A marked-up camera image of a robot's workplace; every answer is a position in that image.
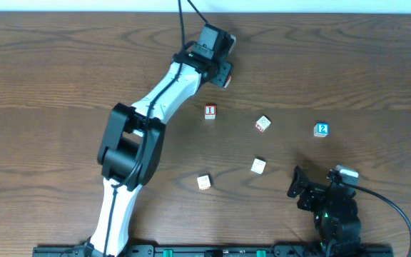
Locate red letter A block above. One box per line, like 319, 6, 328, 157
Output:
223, 75, 232, 89

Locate red letter I block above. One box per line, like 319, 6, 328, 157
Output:
205, 105, 216, 119

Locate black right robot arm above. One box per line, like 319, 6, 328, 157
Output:
287, 165, 361, 256

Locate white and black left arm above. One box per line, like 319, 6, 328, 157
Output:
85, 24, 236, 256

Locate plain wooden block right centre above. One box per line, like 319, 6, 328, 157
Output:
250, 158, 266, 174

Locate plain wooden block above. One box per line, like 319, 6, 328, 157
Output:
250, 158, 266, 174
197, 175, 212, 191

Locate blue number 2 block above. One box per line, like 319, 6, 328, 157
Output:
313, 123, 330, 138

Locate red edged tilted wooden block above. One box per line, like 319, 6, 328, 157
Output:
255, 116, 271, 132

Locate plain wooden block bottom centre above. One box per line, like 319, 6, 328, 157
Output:
197, 175, 212, 191

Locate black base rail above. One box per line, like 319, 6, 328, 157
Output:
32, 243, 395, 257

